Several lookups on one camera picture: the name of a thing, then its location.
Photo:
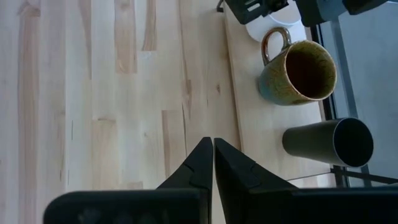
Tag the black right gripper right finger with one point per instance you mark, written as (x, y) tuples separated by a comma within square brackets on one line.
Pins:
[(233, 174)]

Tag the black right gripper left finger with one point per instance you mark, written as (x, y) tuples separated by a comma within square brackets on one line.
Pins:
[(199, 169)]

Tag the white ceramic mug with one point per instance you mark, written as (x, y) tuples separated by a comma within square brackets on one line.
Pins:
[(280, 23)]

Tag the green glazed ceramic mug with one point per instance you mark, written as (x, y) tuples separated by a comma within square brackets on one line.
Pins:
[(298, 74)]

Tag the tall dark grey tumbler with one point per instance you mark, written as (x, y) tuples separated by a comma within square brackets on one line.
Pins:
[(329, 143)]

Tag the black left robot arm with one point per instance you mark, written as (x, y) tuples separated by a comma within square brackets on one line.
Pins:
[(326, 11)]

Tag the wooden shelf board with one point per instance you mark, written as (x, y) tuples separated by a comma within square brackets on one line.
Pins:
[(261, 124)]

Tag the black metal shelf frame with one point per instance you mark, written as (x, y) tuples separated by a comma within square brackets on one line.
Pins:
[(331, 105)]

